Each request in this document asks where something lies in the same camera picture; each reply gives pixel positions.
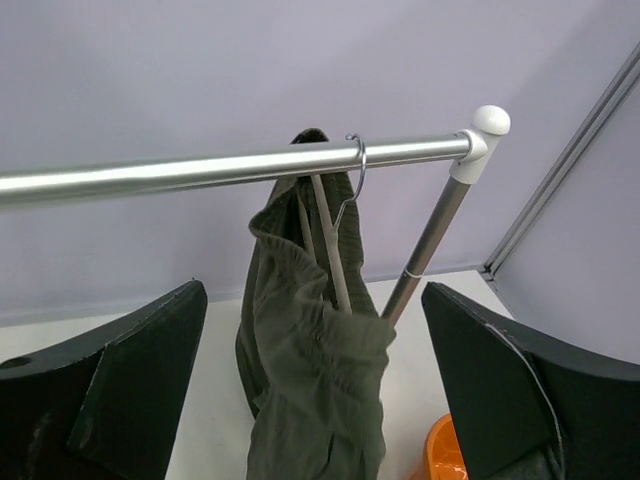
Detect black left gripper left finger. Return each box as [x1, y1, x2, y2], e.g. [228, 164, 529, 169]
[1, 280, 208, 479]

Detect orange plastic tub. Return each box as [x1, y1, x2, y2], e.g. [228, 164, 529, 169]
[408, 414, 469, 480]

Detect silver clothes rack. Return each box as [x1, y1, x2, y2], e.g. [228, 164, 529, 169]
[1, 105, 511, 322]

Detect beige wire hanger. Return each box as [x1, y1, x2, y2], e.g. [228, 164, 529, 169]
[310, 133, 368, 314]

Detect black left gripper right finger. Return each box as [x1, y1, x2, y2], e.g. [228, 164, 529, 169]
[421, 282, 639, 479]

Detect dark green shorts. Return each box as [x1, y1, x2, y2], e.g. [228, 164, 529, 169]
[233, 128, 397, 480]

